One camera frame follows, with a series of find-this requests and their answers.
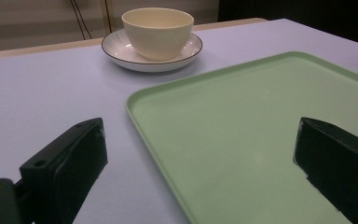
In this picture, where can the white plate with dark rim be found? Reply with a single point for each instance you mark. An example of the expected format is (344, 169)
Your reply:
(185, 53)

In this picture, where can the green tray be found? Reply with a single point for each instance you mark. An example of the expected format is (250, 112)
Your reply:
(248, 137)

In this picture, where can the cream bowl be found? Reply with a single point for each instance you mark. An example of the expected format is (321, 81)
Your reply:
(158, 34)

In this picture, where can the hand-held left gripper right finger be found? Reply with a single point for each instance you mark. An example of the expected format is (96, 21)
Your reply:
(338, 165)

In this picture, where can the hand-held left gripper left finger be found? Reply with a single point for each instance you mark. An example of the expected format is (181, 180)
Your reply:
(62, 168)

